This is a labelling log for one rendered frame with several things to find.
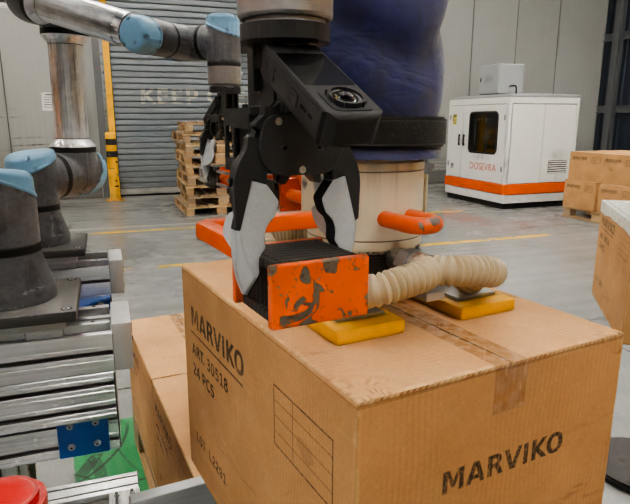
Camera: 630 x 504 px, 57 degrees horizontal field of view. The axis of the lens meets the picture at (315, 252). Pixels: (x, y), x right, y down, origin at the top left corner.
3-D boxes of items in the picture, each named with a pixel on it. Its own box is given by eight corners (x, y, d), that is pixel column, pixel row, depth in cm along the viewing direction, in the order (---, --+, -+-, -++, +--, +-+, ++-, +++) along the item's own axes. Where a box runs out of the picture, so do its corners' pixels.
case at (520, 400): (590, 598, 81) (625, 332, 73) (349, 738, 63) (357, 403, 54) (360, 412, 133) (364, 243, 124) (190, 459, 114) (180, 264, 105)
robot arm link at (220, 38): (215, 18, 133) (247, 16, 129) (216, 68, 135) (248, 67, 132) (194, 13, 126) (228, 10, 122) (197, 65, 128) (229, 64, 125)
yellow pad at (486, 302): (515, 311, 81) (518, 276, 80) (461, 322, 76) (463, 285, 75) (378, 260, 110) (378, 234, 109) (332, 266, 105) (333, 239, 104)
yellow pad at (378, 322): (405, 333, 72) (407, 295, 71) (336, 347, 67) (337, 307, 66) (288, 271, 101) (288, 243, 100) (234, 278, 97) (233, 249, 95)
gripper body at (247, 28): (300, 173, 54) (299, 37, 51) (348, 182, 47) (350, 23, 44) (222, 177, 50) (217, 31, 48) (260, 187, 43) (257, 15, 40)
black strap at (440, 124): (480, 146, 79) (482, 116, 78) (333, 150, 68) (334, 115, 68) (385, 141, 99) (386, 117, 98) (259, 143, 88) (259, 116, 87)
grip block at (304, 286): (368, 314, 47) (370, 254, 46) (271, 332, 43) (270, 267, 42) (319, 288, 54) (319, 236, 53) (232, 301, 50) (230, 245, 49)
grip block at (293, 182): (325, 208, 106) (325, 176, 105) (276, 212, 102) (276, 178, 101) (304, 202, 114) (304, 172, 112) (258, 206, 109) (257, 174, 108)
